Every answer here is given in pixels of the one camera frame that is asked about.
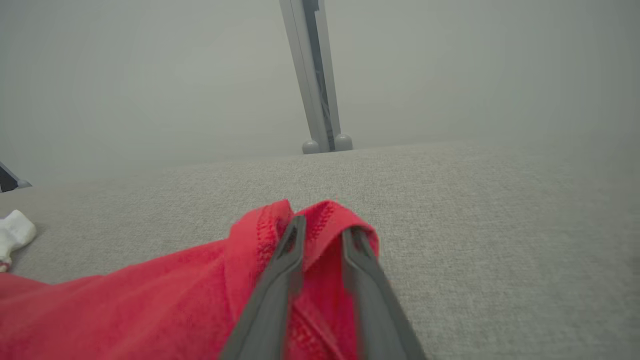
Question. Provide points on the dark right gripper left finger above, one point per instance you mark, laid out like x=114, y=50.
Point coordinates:
x=272, y=300

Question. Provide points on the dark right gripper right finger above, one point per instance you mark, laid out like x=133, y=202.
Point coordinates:
x=372, y=305

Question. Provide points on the red shirt with white sleeves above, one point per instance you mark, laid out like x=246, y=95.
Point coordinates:
x=150, y=310

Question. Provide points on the grey partition post with feet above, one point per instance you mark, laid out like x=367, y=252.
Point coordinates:
x=310, y=75

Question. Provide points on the grey side frame post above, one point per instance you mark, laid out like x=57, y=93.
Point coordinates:
x=10, y=181

